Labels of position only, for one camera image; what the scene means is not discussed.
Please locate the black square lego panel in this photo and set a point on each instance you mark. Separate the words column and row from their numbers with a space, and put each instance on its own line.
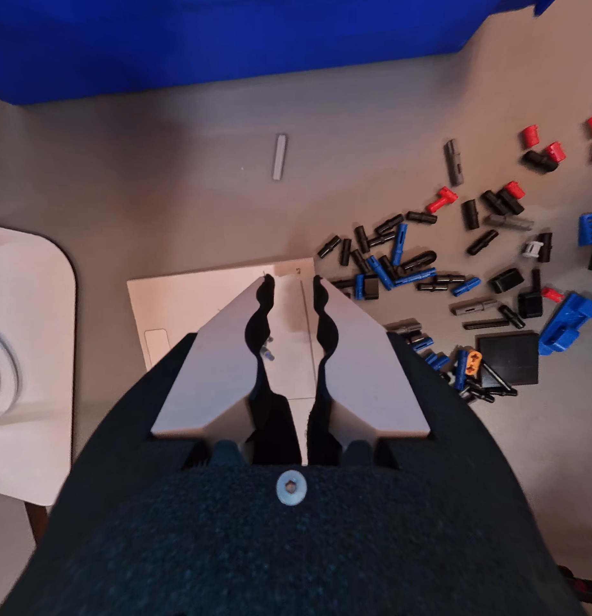
column 510, row 356

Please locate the white tray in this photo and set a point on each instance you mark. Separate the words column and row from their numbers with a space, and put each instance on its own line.
column 31, row 337

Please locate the blue plastic bin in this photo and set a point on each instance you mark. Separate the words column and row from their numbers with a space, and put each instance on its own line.
column 228, row 38

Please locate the lego instruction booklet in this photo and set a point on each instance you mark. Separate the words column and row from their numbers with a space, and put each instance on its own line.
column 194, row 298

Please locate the blue lego bracket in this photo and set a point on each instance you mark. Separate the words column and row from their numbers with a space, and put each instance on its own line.
column 565, row 322

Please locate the grey lego axle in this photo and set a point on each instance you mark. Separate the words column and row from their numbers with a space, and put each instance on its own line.
column 279, row 156

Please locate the clear round container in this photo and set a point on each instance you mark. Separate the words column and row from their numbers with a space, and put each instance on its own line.
column 2, row 365

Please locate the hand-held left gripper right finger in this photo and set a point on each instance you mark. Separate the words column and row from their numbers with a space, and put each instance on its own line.
column 368, row 380

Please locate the pile of small lego pins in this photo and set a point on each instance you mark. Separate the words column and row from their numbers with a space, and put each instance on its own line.
column 505, row 280

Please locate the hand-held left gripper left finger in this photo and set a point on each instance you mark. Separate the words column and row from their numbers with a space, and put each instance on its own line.
column 214, row 375

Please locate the orange lego connector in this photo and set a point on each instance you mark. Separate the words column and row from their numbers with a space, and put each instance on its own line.
column 474, row 363

